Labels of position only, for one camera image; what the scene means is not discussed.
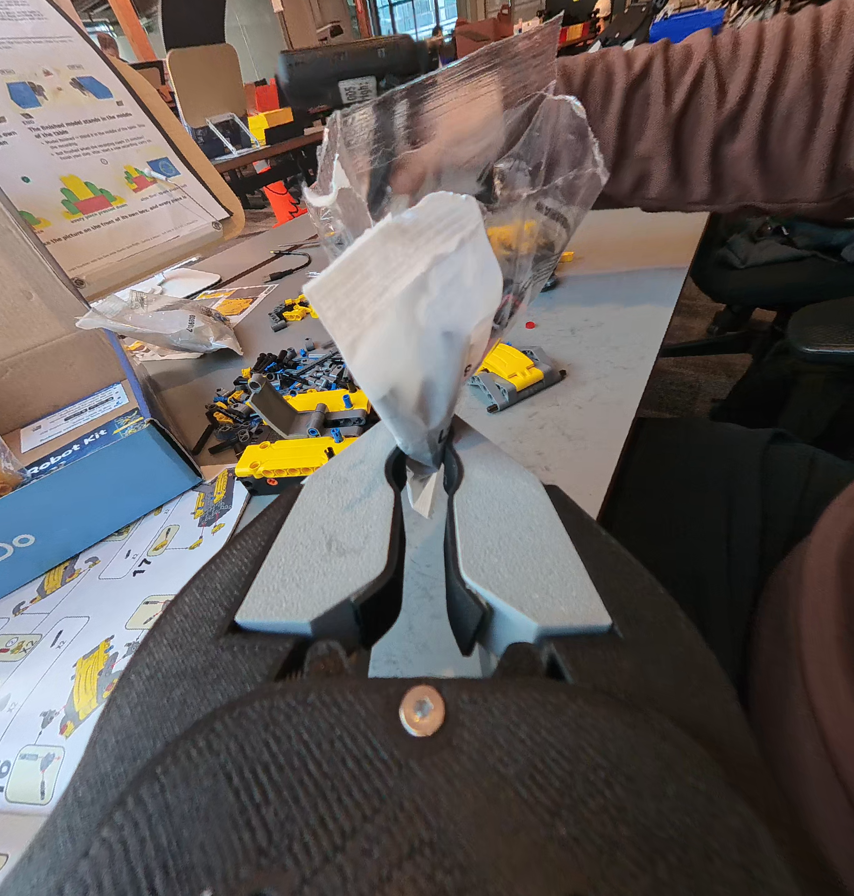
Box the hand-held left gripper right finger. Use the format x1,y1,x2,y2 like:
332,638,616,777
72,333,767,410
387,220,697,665
444,420,615,657

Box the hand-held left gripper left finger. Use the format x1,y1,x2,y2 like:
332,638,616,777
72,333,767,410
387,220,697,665
234,420,407,655

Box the yellow grey brick assembly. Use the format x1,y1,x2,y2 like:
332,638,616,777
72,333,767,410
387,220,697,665
465,341,568,414

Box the clear bag of black parts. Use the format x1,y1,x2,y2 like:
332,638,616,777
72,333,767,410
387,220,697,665
304,14,610,519

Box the person's right forearm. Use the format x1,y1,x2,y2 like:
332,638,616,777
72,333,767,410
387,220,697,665
556,0,854,225

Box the black battery box yellow assembly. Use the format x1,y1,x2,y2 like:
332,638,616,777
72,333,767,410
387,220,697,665
234,374,382,498

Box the orange traffic cone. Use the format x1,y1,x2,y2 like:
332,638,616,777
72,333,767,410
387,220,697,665
262,178,309,224

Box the person's black trousers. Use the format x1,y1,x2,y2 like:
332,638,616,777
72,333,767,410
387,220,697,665
602,416,854,673

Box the pile of small connector pieces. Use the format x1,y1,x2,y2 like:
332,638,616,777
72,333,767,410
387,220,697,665
203,336,361,456

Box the blue kit box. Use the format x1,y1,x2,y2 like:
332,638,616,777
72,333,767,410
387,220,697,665
0,182,204,610

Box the instruction sheet on board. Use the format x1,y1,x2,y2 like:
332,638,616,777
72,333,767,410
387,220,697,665
0,0,246,295

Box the white monitor base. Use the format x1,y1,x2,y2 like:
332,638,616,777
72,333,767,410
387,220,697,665
129,267,221,302

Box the instruction booklet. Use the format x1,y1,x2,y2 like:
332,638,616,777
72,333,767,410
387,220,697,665
0,469,253,816

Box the clear bag of yellow blue parts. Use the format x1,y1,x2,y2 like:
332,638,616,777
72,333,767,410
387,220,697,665
76,288,245,358

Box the black mesh office chair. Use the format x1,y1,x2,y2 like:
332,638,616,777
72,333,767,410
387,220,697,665
661,213,854,368

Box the dark grey jacket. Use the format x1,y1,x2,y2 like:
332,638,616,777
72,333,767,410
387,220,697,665
721,216,854,270

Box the black cable with plug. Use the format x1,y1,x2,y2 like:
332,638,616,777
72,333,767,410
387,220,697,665
269,238,323,284

